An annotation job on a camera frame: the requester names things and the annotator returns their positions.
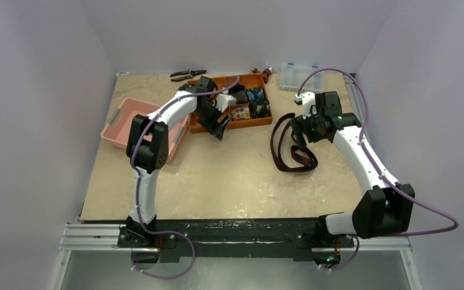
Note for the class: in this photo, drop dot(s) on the black handled pliers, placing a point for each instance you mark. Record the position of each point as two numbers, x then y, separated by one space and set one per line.
186 75

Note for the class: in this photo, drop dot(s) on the blue patterned rolled tie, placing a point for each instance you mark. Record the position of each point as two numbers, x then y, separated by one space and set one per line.
255 94

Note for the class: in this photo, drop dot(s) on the clear plastic organizer box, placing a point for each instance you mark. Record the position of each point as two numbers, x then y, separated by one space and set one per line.
292 76

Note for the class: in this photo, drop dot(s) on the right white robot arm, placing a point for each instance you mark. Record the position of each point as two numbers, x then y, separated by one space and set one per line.
385 208

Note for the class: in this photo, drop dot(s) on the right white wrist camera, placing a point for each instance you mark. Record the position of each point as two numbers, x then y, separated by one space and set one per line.
307 102

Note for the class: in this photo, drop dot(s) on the dark rolled tie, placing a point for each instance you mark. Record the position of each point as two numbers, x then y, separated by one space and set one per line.
241 97

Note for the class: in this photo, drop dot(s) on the black gold rolled tie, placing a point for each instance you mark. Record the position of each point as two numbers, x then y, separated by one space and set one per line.
260 109

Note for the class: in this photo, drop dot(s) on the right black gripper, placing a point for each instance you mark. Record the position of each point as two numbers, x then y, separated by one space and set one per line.
298 128

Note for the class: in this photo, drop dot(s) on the aluminium frame rail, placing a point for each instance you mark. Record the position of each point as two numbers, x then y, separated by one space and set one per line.
273 194

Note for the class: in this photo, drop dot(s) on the pink plastic basket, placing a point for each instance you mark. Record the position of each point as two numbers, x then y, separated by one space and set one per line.
130 116

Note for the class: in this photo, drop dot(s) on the brown small tool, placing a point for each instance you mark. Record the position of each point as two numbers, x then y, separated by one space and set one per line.
265 74

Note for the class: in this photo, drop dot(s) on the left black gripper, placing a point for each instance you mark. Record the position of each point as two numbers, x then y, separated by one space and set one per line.
215 128

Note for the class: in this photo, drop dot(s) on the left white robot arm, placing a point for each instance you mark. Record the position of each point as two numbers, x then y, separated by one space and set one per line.
148 146

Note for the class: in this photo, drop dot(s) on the colourful dotted rolled tie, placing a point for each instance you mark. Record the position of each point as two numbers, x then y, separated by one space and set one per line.
240 112

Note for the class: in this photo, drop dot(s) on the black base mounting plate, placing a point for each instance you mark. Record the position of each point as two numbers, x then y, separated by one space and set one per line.
300 239

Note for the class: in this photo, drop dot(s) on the red navy striped tie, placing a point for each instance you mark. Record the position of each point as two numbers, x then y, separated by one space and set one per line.
301 154

